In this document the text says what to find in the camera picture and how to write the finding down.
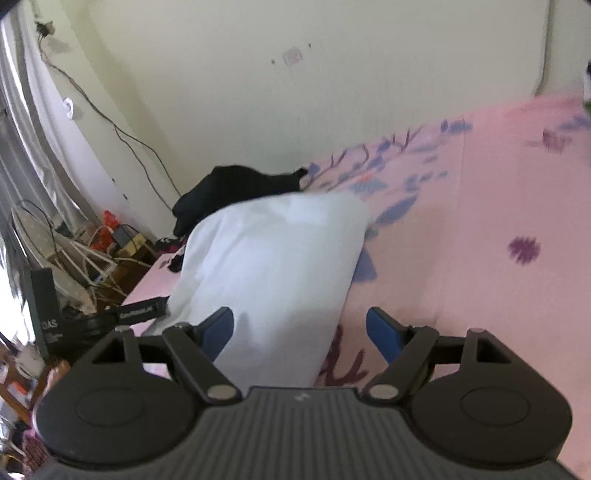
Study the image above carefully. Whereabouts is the white bedding bundle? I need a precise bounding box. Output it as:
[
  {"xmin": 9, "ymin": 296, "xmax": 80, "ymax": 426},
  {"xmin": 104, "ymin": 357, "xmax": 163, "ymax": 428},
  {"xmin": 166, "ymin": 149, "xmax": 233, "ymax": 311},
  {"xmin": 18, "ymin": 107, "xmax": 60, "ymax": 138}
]
[{"xmin": 150, "ymin": 191, "xmax": 371, "ymax": 389}]

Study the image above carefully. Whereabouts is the wooden furniture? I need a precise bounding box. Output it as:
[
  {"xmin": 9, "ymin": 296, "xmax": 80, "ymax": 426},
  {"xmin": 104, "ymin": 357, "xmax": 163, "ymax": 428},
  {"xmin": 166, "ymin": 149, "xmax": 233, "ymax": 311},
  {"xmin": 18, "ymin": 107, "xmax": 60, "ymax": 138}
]
[{"xmin": 0, "ymin": 344, "xmax": 72, "ymax": 467}]

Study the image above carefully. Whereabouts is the black printed box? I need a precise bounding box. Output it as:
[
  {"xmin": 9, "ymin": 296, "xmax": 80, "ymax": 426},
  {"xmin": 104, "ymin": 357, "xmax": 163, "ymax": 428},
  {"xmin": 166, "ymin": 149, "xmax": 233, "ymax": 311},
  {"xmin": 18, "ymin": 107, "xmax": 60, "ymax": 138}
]
[{"xmin": 29, "ymin": 267, "xmax": 62, "ymax": 357}]

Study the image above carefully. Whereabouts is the black garment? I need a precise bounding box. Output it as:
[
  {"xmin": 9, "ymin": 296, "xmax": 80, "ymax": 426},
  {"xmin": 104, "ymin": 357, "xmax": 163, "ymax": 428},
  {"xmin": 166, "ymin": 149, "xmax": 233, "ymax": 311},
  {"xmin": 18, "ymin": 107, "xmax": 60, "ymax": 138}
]
[{"xmin": 172, "ymin": 164, "xmax": 310, "ymax": 237}]

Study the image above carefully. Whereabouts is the brown box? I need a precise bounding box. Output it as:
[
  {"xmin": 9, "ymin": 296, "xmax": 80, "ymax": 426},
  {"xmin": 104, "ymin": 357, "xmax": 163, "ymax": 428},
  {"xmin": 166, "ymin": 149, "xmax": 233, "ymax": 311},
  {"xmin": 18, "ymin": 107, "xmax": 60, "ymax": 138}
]
[{"xmin": 111, "ymin": 240, "xmax": 158, "ymax": 289}]

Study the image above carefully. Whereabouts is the dark patterned cloth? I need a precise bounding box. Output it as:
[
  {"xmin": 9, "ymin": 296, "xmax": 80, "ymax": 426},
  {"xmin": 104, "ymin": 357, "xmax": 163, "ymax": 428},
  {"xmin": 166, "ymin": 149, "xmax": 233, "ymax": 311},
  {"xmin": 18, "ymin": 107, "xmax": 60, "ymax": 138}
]
[{"xmin": 154, "ymin": 236, "xmax": 188, "ymax": 274}]

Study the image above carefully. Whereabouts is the pink floral blanket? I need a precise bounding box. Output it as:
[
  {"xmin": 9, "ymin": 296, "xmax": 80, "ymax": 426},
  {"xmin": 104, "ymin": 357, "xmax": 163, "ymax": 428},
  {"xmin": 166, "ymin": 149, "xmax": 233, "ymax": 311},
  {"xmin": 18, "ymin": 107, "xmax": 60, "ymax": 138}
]
[{"xmin": 119, "ymin": 93, "xmax": 591, "ymax": 480}]

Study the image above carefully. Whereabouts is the silver curtain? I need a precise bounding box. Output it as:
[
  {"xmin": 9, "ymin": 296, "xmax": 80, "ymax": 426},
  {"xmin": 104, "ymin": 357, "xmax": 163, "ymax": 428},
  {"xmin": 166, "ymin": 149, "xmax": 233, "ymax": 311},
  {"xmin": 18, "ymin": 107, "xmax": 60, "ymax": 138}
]
[{"xmin": 0, "ymin": 0, "xmax": 100, "ymax": 333}]

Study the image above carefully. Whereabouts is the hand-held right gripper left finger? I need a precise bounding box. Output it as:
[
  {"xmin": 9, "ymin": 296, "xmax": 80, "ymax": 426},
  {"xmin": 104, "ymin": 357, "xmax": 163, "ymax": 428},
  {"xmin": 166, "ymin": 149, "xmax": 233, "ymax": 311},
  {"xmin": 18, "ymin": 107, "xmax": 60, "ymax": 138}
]
[{"xmin": 89, "ymin": 306, "xmax": 243, "ymax": 407}]

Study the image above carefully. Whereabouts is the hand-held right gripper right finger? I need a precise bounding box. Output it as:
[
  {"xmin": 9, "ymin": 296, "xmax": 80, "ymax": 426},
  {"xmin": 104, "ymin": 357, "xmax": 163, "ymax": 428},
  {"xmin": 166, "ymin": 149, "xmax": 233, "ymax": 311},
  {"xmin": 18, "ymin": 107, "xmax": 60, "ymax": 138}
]
[{"xmin": 359, "ymin": 306, "xmax": 520, "ymax": 409}]

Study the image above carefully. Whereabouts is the white electric fan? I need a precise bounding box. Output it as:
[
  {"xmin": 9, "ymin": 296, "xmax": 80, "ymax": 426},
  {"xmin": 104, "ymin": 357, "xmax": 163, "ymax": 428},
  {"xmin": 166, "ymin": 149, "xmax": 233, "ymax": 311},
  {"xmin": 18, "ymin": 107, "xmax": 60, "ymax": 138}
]
[{"xmin": 10, "ymin": 200, "xmax": 118, "ymax": 317}]

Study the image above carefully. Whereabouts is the black wall cable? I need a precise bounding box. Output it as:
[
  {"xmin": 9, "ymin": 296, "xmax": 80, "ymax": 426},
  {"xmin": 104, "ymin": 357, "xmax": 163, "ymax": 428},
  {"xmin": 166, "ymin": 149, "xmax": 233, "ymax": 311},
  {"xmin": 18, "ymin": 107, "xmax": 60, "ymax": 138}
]
[{"xmin": 35, "ymin": 21, "xmax": 182, "ymax": 209}]

